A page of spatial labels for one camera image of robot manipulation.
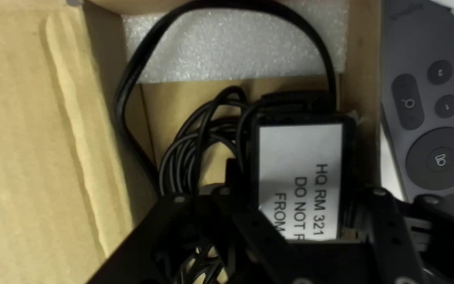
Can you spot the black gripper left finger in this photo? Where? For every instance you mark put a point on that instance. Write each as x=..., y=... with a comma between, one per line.
x=154, y=247

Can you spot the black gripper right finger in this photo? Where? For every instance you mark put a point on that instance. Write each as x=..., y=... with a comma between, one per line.
x=426, y=242

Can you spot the brown cardboard box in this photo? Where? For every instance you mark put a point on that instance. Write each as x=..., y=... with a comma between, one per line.
x=28, y=132

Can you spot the dark grey remote control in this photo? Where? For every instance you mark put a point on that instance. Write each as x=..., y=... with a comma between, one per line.
x=437, y=159

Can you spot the white foam sheet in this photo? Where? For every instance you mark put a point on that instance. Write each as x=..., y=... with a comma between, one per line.
x=228, y=48

